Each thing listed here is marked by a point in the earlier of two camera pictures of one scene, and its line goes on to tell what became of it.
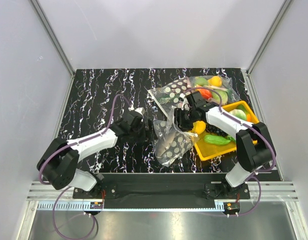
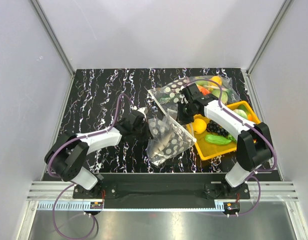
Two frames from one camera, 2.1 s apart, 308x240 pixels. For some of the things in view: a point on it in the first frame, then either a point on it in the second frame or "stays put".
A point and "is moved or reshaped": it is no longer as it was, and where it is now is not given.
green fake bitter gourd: (216, 140) stays put
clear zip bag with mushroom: (169, 95) stays put
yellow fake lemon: (199, 127) stays put
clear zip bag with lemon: (171, 141) is moved or reshaped
